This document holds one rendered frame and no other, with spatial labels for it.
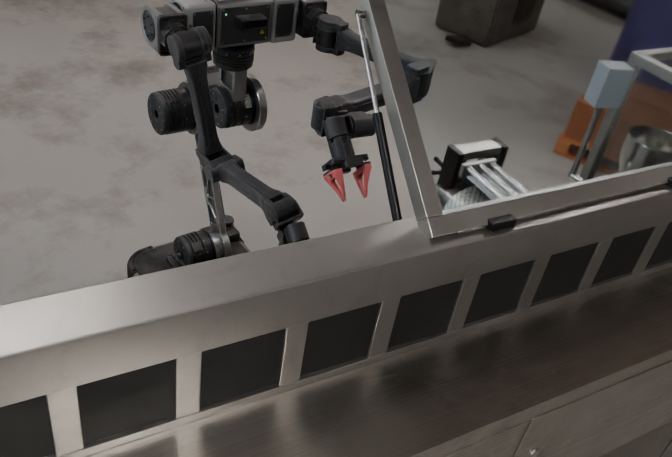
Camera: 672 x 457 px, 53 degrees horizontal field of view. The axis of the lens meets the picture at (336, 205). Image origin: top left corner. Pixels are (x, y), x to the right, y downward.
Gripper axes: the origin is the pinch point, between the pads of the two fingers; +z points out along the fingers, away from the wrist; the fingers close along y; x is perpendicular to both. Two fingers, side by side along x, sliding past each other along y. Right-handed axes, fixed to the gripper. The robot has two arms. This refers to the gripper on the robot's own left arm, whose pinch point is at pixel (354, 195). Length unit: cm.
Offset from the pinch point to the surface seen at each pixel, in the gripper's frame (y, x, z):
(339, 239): 35, 55, 17
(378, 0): 21, 60, -18
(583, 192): -9, 59, 18
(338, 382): 36, 44, 36
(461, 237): 17, 58, 20
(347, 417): 38, 47, 41
